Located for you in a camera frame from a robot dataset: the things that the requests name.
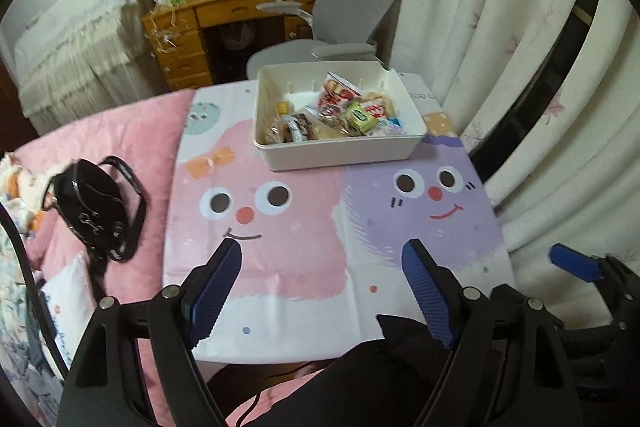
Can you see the white blue snack packet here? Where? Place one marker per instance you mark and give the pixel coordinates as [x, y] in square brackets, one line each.
[395, 124]

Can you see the white floral curtain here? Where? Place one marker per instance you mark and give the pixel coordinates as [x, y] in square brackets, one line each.
[475, 7]

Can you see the black handbag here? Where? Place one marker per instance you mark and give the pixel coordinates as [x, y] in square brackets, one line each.
[82, 197]

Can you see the cartoon printed tablecloth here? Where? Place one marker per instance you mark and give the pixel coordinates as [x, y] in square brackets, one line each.
[300, 257]

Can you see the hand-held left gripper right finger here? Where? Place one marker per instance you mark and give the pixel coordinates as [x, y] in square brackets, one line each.
[430, 297]

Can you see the brown patterned snack packet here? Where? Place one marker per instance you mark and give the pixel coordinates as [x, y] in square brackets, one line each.
[300, 127]

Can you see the clear nut snack packet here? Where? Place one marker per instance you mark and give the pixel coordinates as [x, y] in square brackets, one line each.
[277, 129]

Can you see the wooden desk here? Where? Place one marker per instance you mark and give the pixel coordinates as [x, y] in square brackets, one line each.
[225, 9]

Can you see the white printed pillow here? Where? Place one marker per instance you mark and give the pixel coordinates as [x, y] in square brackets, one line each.
[70, 292]

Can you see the person's leg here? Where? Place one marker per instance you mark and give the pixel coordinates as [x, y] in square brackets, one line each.
[350, 387]

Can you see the red white snack packet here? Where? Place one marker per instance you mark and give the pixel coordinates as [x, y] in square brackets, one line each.
[376, 107]
[336, 93]

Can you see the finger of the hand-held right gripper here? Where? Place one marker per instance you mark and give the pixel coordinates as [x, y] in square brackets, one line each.
[575, 261]

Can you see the floral blanket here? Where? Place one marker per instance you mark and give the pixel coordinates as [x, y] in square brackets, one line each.
[20, 347]

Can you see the white lace cover cloth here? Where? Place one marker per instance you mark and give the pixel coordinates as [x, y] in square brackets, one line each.
[75, 47]

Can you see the small yellow snack packet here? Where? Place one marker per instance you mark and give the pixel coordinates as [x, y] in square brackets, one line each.
[283, 108]

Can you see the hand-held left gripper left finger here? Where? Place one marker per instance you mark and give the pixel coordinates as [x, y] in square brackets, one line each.
[212, 297]

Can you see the white plastic storage bin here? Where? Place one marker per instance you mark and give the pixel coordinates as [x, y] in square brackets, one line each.
[325, 154]

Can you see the pink quilt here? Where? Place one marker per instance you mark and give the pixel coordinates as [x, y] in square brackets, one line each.
[140, 132]

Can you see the oblong bread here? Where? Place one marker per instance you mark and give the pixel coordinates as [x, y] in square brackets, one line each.
[330, 133]

